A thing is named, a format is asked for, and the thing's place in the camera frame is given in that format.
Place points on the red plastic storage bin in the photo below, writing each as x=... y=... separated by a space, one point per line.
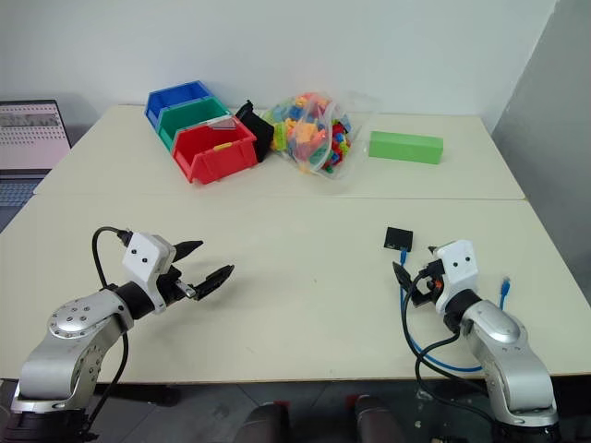
x=221 y=159

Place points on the black plastic storage bin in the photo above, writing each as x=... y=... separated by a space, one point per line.
x=258 y=131

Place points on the small black square piece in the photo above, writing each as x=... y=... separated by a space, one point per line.
x=398 y=238

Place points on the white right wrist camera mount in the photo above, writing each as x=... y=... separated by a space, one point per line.
x=459 y=267

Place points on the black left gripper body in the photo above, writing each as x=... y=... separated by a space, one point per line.
x=173 y=286

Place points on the dark rounded shape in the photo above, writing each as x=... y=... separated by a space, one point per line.
x=379 y=420
x=268 y=424

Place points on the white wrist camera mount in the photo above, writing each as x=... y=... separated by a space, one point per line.
x=145 y=258
x=459 y=267

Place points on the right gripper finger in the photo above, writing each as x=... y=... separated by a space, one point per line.
x=434 y=250
x=403 y=277

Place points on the clear bag of coloured bricks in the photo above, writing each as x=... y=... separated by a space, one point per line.
x=314 y=134

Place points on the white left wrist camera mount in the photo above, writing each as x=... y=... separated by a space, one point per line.
x=145 y=258

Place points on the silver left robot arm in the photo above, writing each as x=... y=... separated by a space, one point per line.
x=69 y=332

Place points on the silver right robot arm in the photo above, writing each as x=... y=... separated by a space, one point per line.
x=508 y=350

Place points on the laptop with pink screen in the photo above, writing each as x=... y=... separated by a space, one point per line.
x=30 y=138

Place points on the blue plastic storage bin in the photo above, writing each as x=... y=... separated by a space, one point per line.
x=177 y=94

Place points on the green rectangular block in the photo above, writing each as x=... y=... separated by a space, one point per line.
x=406 y=147

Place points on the green plastic storage bin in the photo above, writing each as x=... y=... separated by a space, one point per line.
x=194 y=113

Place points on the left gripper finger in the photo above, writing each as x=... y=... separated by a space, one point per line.
x=187 y=249
x=214 y=280

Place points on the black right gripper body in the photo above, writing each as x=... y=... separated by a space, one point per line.
x=427 y=288

